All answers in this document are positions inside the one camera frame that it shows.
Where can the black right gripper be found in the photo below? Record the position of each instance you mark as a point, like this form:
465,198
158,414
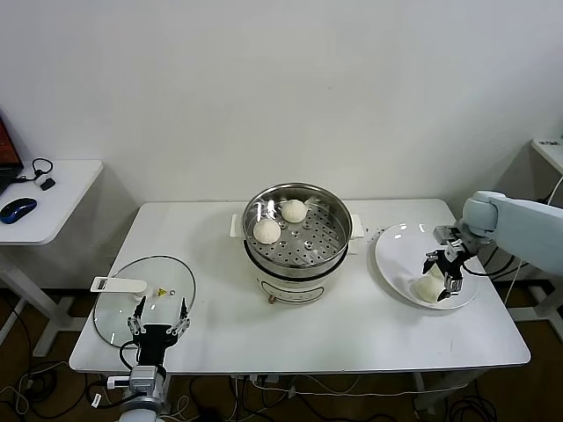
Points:
449,263

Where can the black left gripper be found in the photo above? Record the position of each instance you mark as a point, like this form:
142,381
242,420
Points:
154,343

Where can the white steamed baozi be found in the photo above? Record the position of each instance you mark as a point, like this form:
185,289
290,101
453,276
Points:
436,271
294,210
267,231
426,291

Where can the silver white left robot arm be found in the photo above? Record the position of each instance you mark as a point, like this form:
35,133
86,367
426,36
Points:
147,382

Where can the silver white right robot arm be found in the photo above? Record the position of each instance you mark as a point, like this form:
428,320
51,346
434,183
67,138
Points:
523,228

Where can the stainless steel steamer basket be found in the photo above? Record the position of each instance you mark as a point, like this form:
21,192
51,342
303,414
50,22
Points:
316,246

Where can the white round plate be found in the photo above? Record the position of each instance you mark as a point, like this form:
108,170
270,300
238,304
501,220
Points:
396,250

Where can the scattered brown crumbs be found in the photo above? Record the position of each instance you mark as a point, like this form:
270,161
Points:
380,230

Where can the white power strip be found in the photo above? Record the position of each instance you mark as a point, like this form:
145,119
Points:
259,378

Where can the white electric cooker pot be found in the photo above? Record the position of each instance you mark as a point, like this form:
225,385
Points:
299,285

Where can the white side desk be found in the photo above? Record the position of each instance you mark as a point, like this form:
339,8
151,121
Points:
66,198

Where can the small black device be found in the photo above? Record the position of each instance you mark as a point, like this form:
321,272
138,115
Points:
47,184

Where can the blue computer mouse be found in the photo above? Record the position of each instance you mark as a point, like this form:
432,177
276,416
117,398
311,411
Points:
17,208

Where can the black laptop red screen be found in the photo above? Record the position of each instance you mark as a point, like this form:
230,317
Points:
5,154

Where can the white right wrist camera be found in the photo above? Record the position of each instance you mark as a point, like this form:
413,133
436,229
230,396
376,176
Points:
445,233

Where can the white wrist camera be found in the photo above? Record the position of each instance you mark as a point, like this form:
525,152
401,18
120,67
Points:
118,382
445,233

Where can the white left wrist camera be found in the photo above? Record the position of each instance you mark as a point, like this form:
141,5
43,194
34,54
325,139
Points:
118,382

